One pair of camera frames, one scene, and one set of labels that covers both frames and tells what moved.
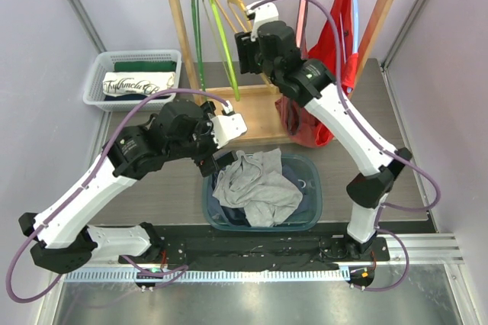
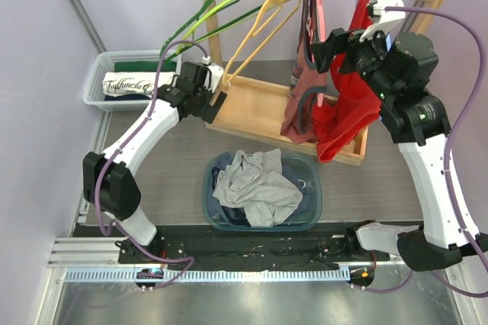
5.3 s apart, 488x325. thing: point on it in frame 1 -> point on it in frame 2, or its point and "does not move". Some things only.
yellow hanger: [226, 2] -> [254, 31]
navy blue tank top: [238, 215] does not move
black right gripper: [242, 52] -> [336, 44]
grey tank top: [257, 184] does not move
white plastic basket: [104, 62] does not move
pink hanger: [303, 12] -> [322, 31]
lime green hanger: [223, 40] -> [190, 34]
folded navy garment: [129, 97] does not move
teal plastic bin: [264, 192] does not move
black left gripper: [207, 161] -> [207, 112]
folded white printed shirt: [136, 84] does not move
